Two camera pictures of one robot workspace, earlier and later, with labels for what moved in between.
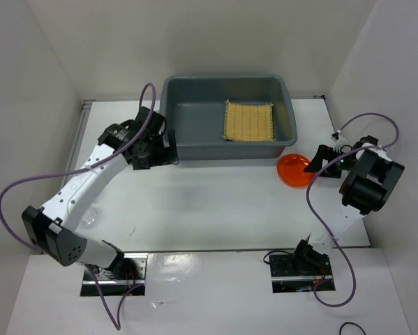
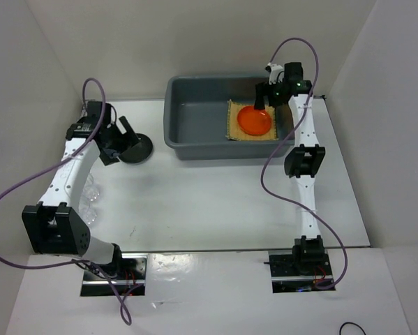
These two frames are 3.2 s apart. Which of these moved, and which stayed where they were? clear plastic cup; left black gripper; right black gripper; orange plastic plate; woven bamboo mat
Moved: left black gripper; right black gripper; orange plastic plate
Stayed: clear plastic cup; woven bamboo mat
